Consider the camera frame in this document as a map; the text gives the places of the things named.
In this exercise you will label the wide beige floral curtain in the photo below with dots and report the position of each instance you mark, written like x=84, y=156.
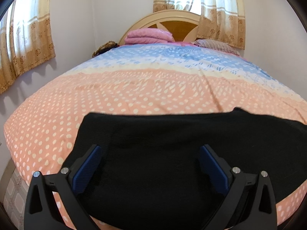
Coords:
x=215, y=16

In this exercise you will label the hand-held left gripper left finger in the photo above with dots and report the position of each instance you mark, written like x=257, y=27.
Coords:
x=87, y=165

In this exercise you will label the black pants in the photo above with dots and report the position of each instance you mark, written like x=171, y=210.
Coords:
x=163, y=172

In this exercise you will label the polka dot duvet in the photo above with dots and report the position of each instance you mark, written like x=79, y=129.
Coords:
x=144, y=81

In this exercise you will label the brown woven bag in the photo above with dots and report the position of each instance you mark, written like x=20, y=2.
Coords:
x=105, y=48

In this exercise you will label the striped pillow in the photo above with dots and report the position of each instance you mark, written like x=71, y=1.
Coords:
x=215, y=46

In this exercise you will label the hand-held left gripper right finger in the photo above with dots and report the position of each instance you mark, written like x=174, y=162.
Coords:
x=213, y=165

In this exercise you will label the narrow beige floral curtain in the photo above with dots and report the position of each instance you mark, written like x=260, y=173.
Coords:
x=26, y=40

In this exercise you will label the folded pink blanket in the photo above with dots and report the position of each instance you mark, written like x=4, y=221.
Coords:
x=148, y=36

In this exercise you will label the cream wooden headboard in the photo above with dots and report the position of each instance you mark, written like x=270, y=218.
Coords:
x=177, y=26

